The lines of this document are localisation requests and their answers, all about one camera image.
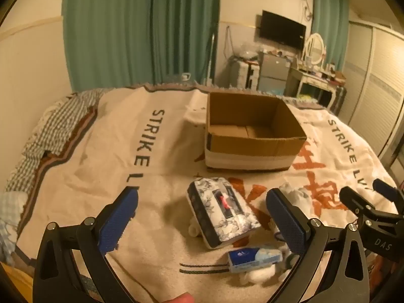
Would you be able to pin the white fluffy toy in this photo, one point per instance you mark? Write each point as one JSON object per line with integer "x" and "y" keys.
{"x": 258, "y": 274}

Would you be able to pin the white slatted wardrobe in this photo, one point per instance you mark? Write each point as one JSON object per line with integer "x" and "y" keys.
{"x": 375, "y": 101}

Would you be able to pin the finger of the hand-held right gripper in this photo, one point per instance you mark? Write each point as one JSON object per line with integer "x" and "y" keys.
{"x": 386, "y": 189}
{"x": 356, "y": 200}

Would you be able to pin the clear plastic bag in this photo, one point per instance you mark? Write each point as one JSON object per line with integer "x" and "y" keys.
{"x": 247, "y": 50}

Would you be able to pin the white oval mirror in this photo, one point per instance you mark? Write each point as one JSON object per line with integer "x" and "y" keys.
{"x": 314, "y": 49}

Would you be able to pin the pale checked cloth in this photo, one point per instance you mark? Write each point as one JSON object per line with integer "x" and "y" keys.
{"x": 11, "y": 221}

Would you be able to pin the white plush toy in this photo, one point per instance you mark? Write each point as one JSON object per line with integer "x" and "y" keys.
{"x": 295, "y": 195}

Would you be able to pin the blue plastic bag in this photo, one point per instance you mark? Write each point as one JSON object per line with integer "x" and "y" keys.
{"x": 277, "y": 91}

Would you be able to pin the blue tissue packet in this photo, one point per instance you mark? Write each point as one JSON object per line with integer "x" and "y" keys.
{"x": 249, "y": 258}

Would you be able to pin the white dressing table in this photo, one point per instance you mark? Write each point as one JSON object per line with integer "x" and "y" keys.
{"x": 311, "y": 80}

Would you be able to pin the checked bedsheet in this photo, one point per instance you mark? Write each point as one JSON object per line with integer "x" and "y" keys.
{"x": 56, "y": 123}

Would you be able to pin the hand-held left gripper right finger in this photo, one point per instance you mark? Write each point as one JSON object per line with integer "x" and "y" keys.
{"x": 287, "y": 221}

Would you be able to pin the green curtain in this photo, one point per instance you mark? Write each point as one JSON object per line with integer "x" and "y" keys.
{"x": 107, "y": 31}
{"x": 186, "y": 28}
{"x": 329, "y": 22}

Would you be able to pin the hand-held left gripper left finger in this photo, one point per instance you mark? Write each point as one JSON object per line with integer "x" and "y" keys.
{"x": 121, "y": 217}

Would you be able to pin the printed beige blanket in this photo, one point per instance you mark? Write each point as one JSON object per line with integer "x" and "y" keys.
{"x": 126, "y": 151}

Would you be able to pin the white suitcase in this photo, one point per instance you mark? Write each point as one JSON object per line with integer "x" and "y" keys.
{"x": 243, "y": 74}

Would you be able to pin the brown cardboard box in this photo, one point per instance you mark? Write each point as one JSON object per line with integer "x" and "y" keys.
{"x": 252, "y": 154}

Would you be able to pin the black wall television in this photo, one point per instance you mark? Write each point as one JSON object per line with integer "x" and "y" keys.
{"x": 282, "y": 30}

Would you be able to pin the floral tissue pack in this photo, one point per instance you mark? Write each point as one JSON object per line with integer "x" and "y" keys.
{"x": 217, "y": 211}

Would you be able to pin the grey mini fridge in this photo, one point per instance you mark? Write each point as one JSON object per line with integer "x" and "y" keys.
{"x": 273, "y": 72}

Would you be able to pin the person's left hand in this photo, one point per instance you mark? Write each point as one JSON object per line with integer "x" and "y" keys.
{"x": 182, "y": 299}

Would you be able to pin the dark suitcase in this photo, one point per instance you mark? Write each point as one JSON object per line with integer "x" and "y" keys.
{"x": 339, "y": 99}

